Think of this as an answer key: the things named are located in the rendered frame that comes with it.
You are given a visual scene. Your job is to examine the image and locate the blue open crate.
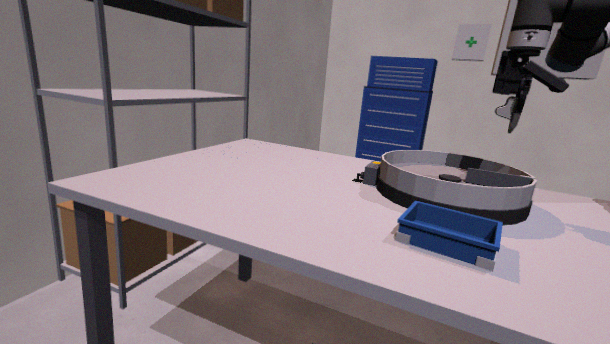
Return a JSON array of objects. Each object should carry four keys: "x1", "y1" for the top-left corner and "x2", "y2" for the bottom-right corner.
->
[{"x1": 395, "y1": 201, "x2": 503, "y2": 271}]

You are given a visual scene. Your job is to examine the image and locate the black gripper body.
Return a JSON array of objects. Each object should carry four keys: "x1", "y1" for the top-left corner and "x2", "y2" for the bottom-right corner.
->
[{"x1": 493, "y1": 49, "x2": 540, "y2": 95}]

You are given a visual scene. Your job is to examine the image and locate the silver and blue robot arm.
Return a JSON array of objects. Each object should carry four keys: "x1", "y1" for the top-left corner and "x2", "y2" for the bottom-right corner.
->
[{"x1": 506, "y1": 0, "x2": 610, "y2": 93}]

